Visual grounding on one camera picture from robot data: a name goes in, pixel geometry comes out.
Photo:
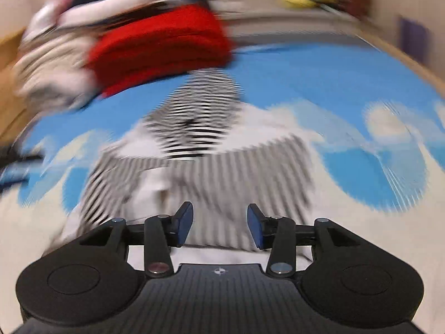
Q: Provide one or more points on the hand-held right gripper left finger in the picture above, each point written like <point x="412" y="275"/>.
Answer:
<point x="184" y="225"/>

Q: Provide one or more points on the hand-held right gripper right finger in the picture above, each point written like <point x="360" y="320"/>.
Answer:
<point x="256" y="229"/>

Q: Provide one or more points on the black white striped garment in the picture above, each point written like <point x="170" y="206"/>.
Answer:
<point x="208" y="167"/>

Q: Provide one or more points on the pile of white beige clothes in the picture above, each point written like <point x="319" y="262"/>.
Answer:
<point x="52" y="69"/>

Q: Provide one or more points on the blue white printed bed sheet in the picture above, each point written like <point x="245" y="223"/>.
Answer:
<point x="330" y="87"/>

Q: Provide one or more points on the red cloth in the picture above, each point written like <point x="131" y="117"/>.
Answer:
<point x="163" y="48"/>

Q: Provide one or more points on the white folded cloth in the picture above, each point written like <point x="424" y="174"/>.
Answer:
<point x="240" y="1"/>

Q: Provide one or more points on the purple wall item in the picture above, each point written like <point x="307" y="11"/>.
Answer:
<point x="413" y="38"/>

